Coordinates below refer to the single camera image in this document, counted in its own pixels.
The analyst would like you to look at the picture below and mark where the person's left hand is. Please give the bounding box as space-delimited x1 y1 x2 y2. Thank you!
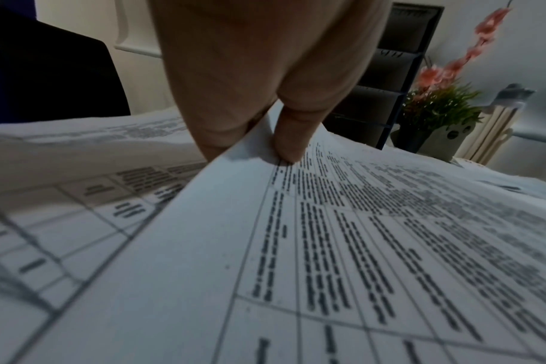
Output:
146 0 394 164

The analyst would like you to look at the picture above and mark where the printed table paper sheet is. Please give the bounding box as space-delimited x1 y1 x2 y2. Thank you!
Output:
10 101 546 364

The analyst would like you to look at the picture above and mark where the black document tray rack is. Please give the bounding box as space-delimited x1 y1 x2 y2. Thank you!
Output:
323 2 445 150

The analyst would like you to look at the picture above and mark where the green plant with pink flowers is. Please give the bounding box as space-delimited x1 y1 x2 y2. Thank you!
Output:
401 0 513 133

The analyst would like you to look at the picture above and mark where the white plant pot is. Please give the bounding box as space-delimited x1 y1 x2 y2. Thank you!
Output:
390 122 477 163

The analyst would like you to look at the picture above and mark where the curled printed paper sheet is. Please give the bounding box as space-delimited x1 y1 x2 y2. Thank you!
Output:
0 106 208 196

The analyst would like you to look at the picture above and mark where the dark chair back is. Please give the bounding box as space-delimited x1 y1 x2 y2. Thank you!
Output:
0 0 132 126

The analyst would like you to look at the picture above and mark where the white radiator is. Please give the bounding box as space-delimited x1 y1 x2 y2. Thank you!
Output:
460 83 537 167

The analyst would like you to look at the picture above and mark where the grid printed paper sheet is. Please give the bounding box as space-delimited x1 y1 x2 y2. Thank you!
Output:
0 161 211 364

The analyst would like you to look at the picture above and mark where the white paper pile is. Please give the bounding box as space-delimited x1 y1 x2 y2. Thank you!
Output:
451 157 546 205

